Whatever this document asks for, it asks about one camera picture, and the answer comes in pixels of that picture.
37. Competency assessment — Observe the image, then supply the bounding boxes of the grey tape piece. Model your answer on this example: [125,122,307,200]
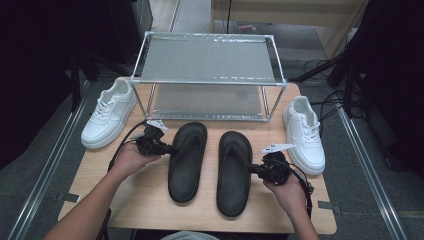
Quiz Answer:
[56,192,82,204]
[318,200,342,214]

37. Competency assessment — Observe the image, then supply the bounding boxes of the right hand-held gripper cable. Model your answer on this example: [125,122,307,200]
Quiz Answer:
[273,158,315,220]

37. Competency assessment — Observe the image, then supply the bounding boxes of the person's grey shirt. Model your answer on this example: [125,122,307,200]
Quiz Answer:
[161,230,218,240]

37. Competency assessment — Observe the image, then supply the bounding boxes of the black flip-flop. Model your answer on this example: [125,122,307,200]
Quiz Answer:
[216,130,253,218]
[167,121,209,204]

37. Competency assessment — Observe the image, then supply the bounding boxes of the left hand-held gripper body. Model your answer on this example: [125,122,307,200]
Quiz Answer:
[134,119,169,157]

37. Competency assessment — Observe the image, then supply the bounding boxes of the metal frame shoe rack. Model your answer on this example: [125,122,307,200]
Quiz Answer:
[129,30,288,123]

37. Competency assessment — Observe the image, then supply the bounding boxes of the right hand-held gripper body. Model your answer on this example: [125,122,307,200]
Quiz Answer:
[260,142,297,186]

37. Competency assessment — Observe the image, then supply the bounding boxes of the thin black hanging cable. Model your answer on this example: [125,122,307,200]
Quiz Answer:
[225,0,233,34]

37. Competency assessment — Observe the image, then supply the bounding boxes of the metal floor rail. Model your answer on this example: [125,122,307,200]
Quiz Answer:
[168,0,183,33]
[336,106,408,240]
[6,96,88,240]

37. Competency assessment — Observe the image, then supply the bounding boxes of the person's left hand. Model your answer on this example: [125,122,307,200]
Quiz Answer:
[111,142,163,180]

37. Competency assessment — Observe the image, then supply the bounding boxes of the beige wooden cabinet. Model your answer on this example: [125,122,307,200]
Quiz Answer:
[211,0,368,59]

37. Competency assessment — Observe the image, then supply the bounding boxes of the black floor cables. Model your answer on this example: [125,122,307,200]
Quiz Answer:
[293,58,363,138]

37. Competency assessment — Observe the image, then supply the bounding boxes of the black stand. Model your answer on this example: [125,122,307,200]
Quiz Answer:
[68,46,134,113]

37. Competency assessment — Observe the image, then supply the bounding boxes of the black curtain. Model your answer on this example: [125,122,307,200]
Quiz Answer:
[333,0,424,179]
[0,0,141,169]

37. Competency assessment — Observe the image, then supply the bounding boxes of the white sneaker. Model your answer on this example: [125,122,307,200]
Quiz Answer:
[282,95,326,176]
[80,77,138,150]

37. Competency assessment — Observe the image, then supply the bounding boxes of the person's right hand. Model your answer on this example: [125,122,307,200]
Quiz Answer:
[263,173,310,214]

